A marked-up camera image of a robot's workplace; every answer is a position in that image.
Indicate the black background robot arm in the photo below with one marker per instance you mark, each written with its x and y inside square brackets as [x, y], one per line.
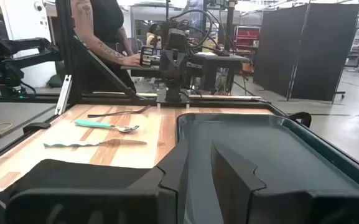
[26, 43]

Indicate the dark green plastic tray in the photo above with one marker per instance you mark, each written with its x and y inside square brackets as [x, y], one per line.
[291, 149]

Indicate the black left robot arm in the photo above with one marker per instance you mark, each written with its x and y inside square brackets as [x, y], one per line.
[173, 90]

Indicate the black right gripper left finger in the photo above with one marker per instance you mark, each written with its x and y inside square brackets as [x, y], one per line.
[154, 205]

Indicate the black room divider panel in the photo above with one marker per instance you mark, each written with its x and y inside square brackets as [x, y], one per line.
[328, 46]
[278, 46]

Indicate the person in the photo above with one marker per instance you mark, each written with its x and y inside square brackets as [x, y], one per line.
[104, 18]

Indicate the person's hand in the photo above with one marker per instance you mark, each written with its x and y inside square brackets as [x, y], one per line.
[132, 59]

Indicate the black desk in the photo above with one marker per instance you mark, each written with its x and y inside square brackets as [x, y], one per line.
[216, 60]

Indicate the silver aluminium bar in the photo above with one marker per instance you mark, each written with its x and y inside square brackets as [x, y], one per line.
[63, 95]

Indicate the black table clamp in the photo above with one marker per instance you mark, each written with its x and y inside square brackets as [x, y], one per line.
[36, 127]
[300, 114]

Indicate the black cloth napkin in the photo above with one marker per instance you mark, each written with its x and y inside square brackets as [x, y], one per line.
[73, 174]

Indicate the iridescent metal fork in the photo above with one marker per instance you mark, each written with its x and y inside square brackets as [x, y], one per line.
[120, 112]

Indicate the red storage shelf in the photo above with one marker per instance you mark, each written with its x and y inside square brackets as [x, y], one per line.
[247, 34]

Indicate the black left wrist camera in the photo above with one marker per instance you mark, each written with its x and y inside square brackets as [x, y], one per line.
[177, 39]

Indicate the white dome camera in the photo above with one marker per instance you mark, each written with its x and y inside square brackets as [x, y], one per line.
[38, 6]

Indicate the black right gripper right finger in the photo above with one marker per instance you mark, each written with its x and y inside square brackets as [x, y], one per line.
[232, 186]

